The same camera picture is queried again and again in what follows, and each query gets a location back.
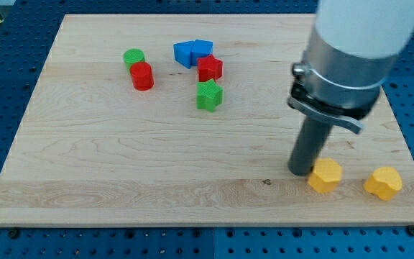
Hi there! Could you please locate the wooden board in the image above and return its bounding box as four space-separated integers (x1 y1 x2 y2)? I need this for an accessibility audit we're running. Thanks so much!
0 14 414 228

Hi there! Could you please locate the yellow hexagon block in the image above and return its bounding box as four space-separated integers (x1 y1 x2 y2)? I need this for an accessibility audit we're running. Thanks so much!
307 158 343 194

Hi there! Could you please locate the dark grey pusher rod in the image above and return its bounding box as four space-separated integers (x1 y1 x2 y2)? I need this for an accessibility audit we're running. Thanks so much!
287 117 333 176

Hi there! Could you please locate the blue pentagon block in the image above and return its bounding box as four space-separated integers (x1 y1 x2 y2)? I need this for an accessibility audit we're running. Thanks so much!
191 40 213 66

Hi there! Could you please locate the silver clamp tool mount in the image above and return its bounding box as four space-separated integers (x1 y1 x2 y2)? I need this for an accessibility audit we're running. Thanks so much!
287 28 397 134

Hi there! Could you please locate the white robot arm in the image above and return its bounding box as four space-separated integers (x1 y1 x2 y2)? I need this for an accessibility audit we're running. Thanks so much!
287 0 414 176

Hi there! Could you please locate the yellow heart block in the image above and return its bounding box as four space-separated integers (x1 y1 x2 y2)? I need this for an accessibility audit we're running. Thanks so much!
363 166 403 201

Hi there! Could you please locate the red cylinder block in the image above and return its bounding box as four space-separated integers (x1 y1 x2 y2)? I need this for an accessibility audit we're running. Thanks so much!
129 62 154 91

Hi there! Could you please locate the blue triangle block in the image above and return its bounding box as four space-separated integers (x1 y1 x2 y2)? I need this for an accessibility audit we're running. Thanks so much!
173 40 194 69

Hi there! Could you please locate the green star block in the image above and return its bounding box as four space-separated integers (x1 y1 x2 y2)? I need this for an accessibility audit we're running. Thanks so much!
196 79 223 112

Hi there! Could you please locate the red star block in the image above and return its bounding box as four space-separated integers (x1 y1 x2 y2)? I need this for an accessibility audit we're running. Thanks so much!
197 54 223 82

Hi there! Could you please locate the green cylinder block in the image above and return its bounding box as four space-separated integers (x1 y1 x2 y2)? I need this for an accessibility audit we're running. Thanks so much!
122 48 145 73

